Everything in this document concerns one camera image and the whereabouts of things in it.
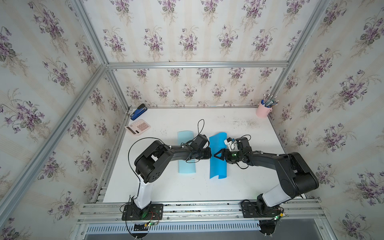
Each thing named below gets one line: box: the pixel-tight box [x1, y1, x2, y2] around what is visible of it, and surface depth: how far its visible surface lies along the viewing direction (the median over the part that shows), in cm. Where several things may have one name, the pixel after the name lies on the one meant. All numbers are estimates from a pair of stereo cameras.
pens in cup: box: [261, 93, 279, 108], surface depth 113 cm
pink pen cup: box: [256, 101, 273, 118], surface depth 111 cm
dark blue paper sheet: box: [209, 132, 228, 180], surface depth 88 cm
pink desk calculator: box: [124, 119, 151, 136], surface depth 107 cm
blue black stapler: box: [130, 103, 148, 121], surface depth 117 cm
